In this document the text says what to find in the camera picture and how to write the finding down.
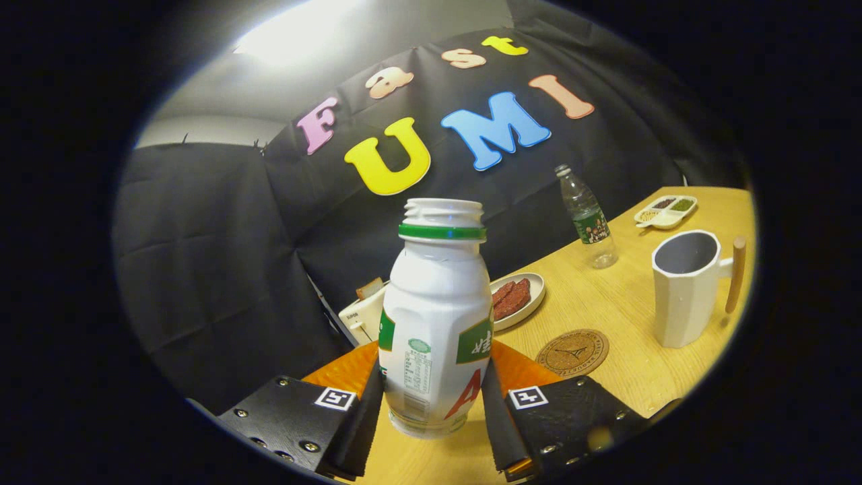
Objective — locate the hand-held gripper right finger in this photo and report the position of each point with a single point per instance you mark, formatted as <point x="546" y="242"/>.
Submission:
<point x="498" y="431"/>

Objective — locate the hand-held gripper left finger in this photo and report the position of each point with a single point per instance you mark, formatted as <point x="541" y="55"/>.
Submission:
<point x="360" y="431"/>

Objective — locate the round cork coaster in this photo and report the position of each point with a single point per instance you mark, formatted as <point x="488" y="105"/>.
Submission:
<point x="572" y="353"/>

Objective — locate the white juice bottle green label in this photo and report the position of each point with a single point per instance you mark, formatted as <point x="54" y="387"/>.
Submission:
<point x="431" y="303"/>

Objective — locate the clear plastic water bottle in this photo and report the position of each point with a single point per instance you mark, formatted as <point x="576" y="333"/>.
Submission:
<point x="592" y="229"/>

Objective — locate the white toaster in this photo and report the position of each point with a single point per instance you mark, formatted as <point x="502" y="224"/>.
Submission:
<point x="360" y="323"/>

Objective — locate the white oval plate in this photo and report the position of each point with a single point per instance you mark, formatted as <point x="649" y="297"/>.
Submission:
<point x="532" y="311"/>

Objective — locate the red meat slice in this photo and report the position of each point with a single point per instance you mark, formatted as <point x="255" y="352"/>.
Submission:
<point x="502" y="295"/>
<point x="518" y="300"/>

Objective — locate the wooden table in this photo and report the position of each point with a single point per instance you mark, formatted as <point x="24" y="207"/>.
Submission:
<point x="633" y="384"/>

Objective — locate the toast slice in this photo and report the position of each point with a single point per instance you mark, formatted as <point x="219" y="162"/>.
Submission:
<point x="369" y="288"/>

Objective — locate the black backdrop cloth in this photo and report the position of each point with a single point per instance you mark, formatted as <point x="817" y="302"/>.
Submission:
<point x="215" y="269"/>

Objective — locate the yellow beans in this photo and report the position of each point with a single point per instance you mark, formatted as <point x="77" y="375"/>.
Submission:
<point x="648" y="216"/>

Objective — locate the white divided tray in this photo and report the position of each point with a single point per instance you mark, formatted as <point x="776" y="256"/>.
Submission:
<point x="663" y="220"/>

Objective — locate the dark red beans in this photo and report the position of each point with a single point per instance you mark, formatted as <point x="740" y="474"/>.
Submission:
<point x="664" y="203"/>

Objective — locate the green beans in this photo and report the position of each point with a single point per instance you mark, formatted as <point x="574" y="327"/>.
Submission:
<point x="683" y="205"/>

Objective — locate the ceiling light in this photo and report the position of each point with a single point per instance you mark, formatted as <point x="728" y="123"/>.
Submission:
<point x="296" y="34"/>

